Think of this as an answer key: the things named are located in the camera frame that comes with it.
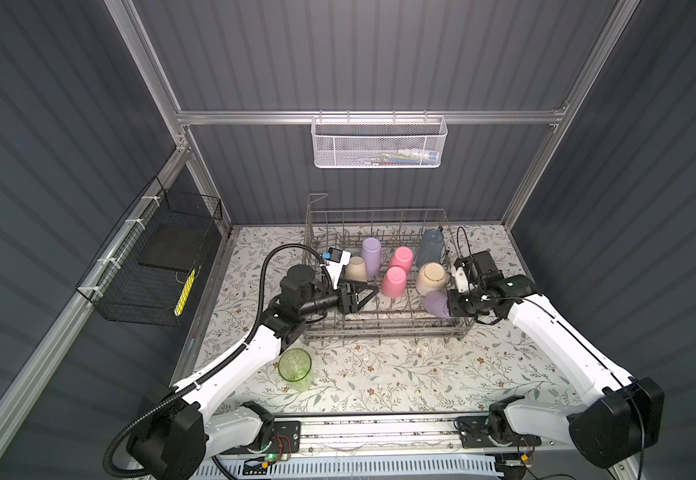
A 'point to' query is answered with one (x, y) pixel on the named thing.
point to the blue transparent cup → (431, 248)
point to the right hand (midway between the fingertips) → (454, 306)
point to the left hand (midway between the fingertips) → (373, 288)
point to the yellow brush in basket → (178, 307)
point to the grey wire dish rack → (383, 318)
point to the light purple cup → (371, 253)
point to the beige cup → (356, 269)
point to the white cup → (431, 276)
